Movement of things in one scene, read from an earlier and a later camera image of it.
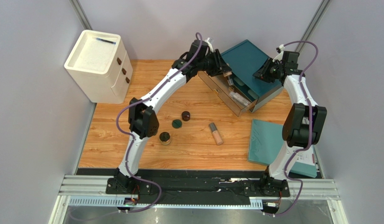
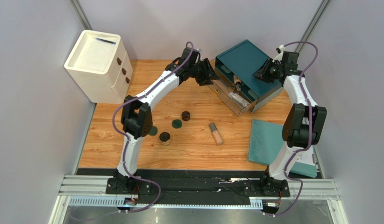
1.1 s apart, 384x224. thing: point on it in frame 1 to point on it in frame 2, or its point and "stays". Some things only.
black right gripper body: [267, 72] stays
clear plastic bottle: [238, 97] stays
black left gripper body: [214, 65] to [202, 74]
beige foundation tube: [216, 134] stays
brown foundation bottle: [230, 80] to [237, 81]
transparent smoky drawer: [239, 102] stays
